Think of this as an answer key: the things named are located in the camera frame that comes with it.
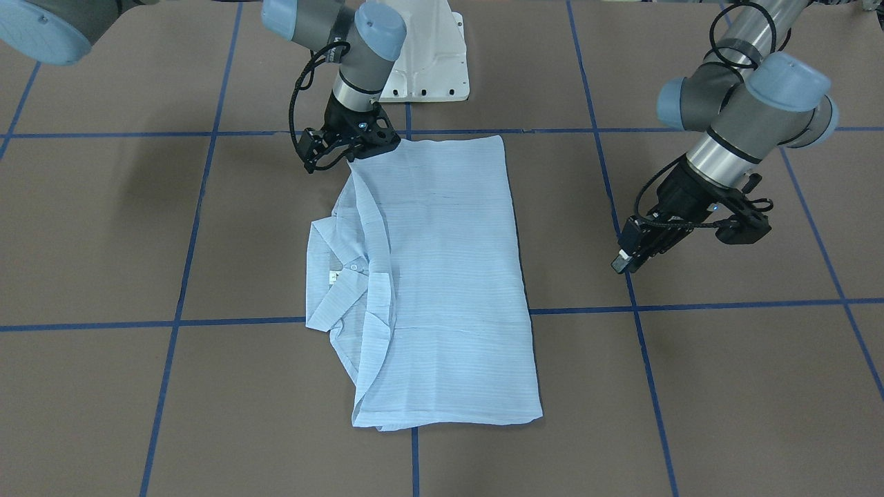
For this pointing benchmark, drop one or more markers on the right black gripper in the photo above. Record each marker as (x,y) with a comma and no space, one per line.
(336,114)

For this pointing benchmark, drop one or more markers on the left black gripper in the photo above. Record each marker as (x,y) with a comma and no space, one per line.
(679,186)

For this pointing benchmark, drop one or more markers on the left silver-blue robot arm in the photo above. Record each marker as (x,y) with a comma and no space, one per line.
(747,98)

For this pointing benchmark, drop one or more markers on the brown paper table mat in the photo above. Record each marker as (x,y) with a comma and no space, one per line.
(154,227)

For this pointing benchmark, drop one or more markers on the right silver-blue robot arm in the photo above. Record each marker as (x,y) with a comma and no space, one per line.
(364,42)

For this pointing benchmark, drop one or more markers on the white pedestal column base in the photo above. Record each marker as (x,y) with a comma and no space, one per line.
(433,66)

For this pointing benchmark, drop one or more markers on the light blue button-up shirt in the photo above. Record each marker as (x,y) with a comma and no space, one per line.
(416,278)

